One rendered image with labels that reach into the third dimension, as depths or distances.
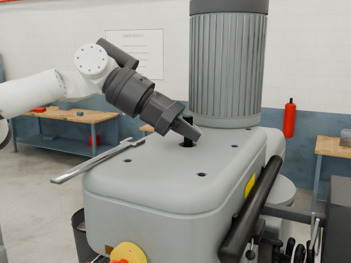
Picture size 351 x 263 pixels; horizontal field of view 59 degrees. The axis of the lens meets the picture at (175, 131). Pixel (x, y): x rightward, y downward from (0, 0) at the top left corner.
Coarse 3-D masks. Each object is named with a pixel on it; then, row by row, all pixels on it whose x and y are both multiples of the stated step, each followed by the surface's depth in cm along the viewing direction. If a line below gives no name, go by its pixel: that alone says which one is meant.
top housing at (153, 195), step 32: (256, 128) 79; (128, 160) 57; (160, 160) 57; (192, 160) 57; (224, 160) 57; (256, 160) 70; (96, 192) 51; (128, 192) 48; (160, 192) 46; (192, 192) 45; (224, 192) 48; (96, 224) 53; (128, 224) 49; (160, 224) 46; (192, 224) 45; (224, 224) 50; (160, 256) 48; (192, 256) 46
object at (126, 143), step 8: (120, 144) 66; (128, 144) 64; (136, 144) 65; (104, 152) 59; (112, 152) 59; (88, 160) 55; (96, 160) 55; (104, 160) 57; (72, 168) 51; (80, 168) 51; (88, 168) 52; (56, 176) 48; (64, 176) 48; (72, 176) 49
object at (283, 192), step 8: (280, 176) 132; (280, 184) 124; (288, 184) 124; (272, 192) 118; (280, 192) 118; (288, 192) 118; (272, 200) 111; (280, 200) 111; (288, 200) 112; (264, 216) 108; (272, 224) 103; (280, 224) 104; (288, 224) 115; (264, 232) 103; (272, 232) 103; (280, 232) 107; (288, 232) 114; (264, 248) 105; (280, 248) 110; (264, 256) 105
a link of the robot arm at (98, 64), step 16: (80, 48) 61; (96, 48) 61; (112, 48) 66; (80, 64) 60; (96, 64) 60; (112, 64) 64; (128, 64) 66; (96, 80) 63; (112, 80) 62; (112, 96) 63
